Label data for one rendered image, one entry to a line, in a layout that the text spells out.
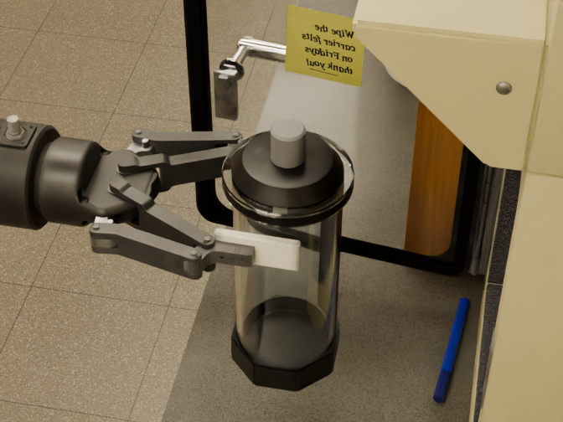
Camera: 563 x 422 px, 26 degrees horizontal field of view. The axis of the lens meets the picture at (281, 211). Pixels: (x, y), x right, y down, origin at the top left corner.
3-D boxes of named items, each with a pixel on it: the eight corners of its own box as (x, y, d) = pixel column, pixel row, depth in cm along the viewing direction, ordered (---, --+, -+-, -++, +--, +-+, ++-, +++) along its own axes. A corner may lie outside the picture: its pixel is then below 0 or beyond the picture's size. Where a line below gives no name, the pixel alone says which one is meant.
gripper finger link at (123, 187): (117, 173, 103) (105, 182, 102) (217, 232, 98) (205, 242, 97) (121, 207, 106) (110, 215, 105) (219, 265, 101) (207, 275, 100)
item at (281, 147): (350, 161, 104) (354, 100, 99) (333, 235, 97) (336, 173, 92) (245, 147, 105) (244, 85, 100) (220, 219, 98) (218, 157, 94)
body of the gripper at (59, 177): (28, 178, 100) (136, 193, 99) (61, 114, 106) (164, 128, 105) (39, 243, 105) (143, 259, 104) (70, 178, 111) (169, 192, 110)
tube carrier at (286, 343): (351, 308, 117) (363, 136, 102) (333, 395, 109) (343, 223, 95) (241, 291, 119) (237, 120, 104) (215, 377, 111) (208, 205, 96)
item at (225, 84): (234, 124, 121) (233, 78, 117) (214, 119, 122) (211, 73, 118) (240, 111, 122) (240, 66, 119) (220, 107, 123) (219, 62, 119)
